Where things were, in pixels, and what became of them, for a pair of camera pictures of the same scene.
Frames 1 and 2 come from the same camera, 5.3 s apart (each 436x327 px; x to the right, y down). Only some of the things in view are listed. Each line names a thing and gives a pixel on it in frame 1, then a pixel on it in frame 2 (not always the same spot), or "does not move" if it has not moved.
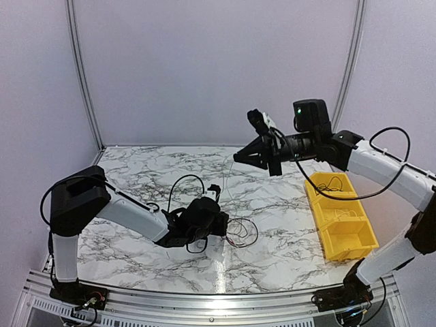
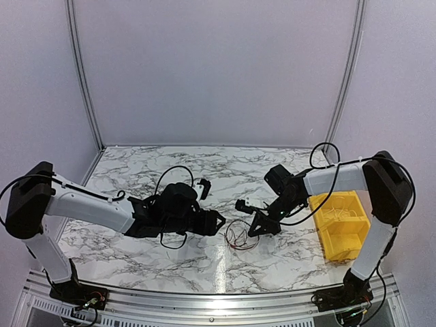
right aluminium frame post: x=352 y=63 does not move
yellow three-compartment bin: x=345 y=228 does not move
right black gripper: x=259 y=146 to x=259 y=219
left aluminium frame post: x=71 y=18 does not move
